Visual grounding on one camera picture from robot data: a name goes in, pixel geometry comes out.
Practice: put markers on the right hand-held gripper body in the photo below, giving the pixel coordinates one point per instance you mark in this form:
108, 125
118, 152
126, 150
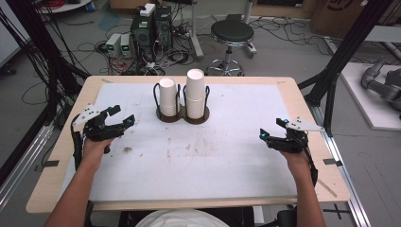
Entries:
291, 142

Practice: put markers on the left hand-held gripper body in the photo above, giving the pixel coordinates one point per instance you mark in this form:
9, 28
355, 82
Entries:
99, 130

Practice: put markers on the short stack of paper cups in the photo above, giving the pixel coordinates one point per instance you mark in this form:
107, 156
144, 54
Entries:
168, 96

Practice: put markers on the dark double cup holder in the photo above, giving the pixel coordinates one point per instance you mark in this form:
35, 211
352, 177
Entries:
181, 118

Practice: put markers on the person's right hand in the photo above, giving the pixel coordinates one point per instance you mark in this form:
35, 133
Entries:
298, 161

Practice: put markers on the person's left hand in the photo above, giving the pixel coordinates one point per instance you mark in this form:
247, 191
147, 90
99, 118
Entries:
94, 153

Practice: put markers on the wooden table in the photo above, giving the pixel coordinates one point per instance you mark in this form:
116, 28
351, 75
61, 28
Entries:
315, 176

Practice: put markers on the black tape strip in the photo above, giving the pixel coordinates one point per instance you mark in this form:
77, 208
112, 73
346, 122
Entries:
50, 163
332, 162

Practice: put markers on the grey power supply unit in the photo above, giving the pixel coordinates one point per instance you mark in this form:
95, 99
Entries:
126, 45
113, 44

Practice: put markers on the tall stack of paper cups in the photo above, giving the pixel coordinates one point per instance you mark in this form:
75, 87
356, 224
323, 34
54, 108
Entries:
195, 91

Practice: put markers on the white foam mat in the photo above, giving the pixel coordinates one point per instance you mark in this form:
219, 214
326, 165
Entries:
195, 160

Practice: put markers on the black computer tower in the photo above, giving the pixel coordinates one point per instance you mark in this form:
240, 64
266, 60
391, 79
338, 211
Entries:
142, 36
164, 26

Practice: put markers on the white floor board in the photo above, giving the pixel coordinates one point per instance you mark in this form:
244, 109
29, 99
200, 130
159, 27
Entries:
362, 101

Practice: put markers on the black round stool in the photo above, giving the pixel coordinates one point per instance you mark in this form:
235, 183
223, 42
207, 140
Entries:
232, 31

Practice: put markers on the white box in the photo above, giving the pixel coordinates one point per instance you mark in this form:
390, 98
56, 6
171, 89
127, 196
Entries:
147, 10

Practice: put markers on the person's white shirt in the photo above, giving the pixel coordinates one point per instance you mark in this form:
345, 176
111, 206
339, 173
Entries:
181, 220

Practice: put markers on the grey metal stand leg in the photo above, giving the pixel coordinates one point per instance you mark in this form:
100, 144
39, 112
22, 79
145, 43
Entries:
196, 31

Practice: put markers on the cardboard box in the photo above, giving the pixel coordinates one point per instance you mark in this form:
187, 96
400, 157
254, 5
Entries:
337, 17

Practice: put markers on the black metal frame post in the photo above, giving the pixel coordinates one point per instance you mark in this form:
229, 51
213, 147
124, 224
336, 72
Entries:
41, 47
343, 50

